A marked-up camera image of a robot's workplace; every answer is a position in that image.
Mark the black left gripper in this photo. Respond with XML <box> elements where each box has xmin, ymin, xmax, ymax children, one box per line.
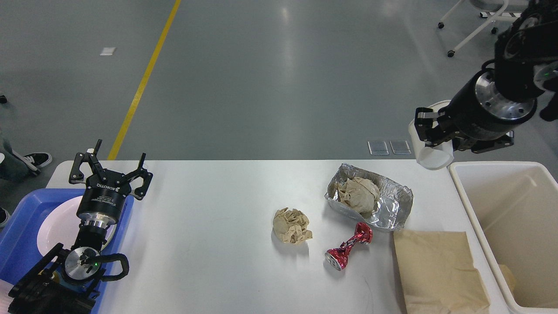
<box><xmin>68</xmin><ymin>140</ymin><xmax>153</xmax><ymax>229</ymax></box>

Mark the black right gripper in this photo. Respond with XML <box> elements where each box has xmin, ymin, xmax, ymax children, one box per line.
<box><xmin>414</xmin><ymin>70</ymin><xmax>538</xmax><ymax>154</ymax></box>

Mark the white paper cup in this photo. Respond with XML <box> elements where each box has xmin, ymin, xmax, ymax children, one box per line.
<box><xmin>408</xmin><ymin>119</ymin><xmax>454</xmax><ymax>170</ymax></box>

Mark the pink plate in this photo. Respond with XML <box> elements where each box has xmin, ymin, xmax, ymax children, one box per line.
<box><xmin>37</xmin><ymin>195</ymin><xmax>118</xmax><ymax>258</ymax></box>

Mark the brown paper bag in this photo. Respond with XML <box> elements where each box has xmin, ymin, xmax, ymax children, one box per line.
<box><xmin>393</xmin><ymin>230</ymin><xmax>490</xmax><ymax>314</ymax></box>

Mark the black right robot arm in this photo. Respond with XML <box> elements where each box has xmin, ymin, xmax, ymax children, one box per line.
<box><xmin>410</xmin><ymin>0</ymin><xmax>558</xmax><ymax>154</ymax></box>

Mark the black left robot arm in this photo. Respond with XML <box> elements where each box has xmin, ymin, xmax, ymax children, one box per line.
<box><xmin>7</xmin><ymin>140</ymin><xmax>153</xmax><ymax>314</ymax></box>

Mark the light green plate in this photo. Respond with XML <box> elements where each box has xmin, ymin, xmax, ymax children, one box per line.
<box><xmin>101</xmin><ymin>224</ymin><xmax>118</xmax><ymax>251</ymax></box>

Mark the floor outlet cover right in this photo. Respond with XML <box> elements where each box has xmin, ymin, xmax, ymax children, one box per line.
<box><xmin>389</xmin><ymin>140</ymin><xmax>412</xmax><ymax>155</ymax></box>

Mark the floor outlet cover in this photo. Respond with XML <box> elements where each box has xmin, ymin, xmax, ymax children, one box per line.
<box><xmin>368</xmin><ymin>140</ymin><xmax>389</xmax><ymax>156</ymax></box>
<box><xmin>389</xmin><ymin>140</ymin><xmax>412</xmax><ymax>155</ymax></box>

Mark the floor outlet cover left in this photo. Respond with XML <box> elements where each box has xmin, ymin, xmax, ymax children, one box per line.
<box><xmin>368</xmin><ymin>140</ymin><xmax>389</xmax><ymax>156</ymax></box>

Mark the black white sneaker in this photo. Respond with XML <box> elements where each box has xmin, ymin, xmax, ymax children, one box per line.
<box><xmin>19</xmin><ymin>152</ymin><xmax>52</xmax><ymax>175</ymax></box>

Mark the crumpled aluminium foil tray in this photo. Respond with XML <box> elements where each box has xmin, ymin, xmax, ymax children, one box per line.
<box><xmin>324</xmin><ymin>163</ymin><xmax>413</xmax><ymax>231</ymax></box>

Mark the beige plastic bin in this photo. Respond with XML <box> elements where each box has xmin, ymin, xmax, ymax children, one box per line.
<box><xmin>449</xmin><ymin>161</ymin><xmax>558</xmax><ymax>314</ymax></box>

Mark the person's jeans leg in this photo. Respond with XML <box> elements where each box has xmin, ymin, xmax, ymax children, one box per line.
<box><xmin>0</xmin><ymin>137</ymin><xmax>30</xmax><ymax>181</ymax></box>

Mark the crumpled paper in foil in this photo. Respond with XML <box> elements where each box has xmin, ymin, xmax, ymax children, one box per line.
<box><xmin>333</xmin><ymin>177</ymin><xmax>380</xmax><ymax>216</ymax></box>

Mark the white office chair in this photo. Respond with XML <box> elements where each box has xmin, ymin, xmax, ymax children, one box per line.
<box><xmin>437</xmin><ymin>0</ymin><xmax>528</xmax><ymax>58</ymax></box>

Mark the pink object tray corner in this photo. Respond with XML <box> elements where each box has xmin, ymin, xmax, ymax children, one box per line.
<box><xmin>0</xmin><ymin>280</ymin><xmax>14</xmax><ymax>314</ymax></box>

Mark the red foil wrapper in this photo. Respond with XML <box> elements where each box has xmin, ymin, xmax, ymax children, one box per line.
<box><xmin>324</xmin><ymin>222</ymin><xmax>373</xmax><ymax>272</ymax></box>

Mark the crumpled brown paper ball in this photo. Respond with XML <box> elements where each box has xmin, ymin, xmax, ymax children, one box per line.
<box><xmin>272</xmin><ymin>208</ymin><xmax>313</xmax><ymax>244</ymax></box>

